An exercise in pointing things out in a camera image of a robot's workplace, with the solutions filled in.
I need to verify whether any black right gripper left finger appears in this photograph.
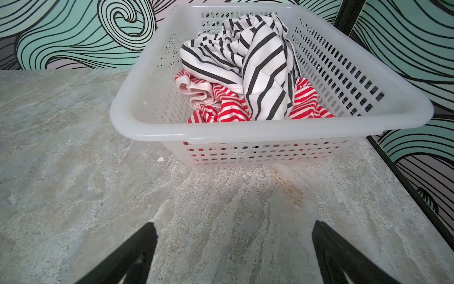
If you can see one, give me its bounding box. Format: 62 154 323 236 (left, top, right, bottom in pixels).
77 222 158 284

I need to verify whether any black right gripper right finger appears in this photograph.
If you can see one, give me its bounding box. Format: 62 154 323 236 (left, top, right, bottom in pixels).
312 221 398 284

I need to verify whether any black white striped tank top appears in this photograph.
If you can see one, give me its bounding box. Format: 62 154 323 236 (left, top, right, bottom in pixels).
179 14 300 121

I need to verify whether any red white striped tank top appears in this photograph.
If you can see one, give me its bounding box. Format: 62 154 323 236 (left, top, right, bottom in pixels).
175 70 334 124

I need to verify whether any white plastic laundry basket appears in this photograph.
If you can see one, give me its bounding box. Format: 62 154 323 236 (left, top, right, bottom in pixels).
110 3 434 168

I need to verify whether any black frame post right rear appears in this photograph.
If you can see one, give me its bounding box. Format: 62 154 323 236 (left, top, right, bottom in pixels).
333 0 367 36

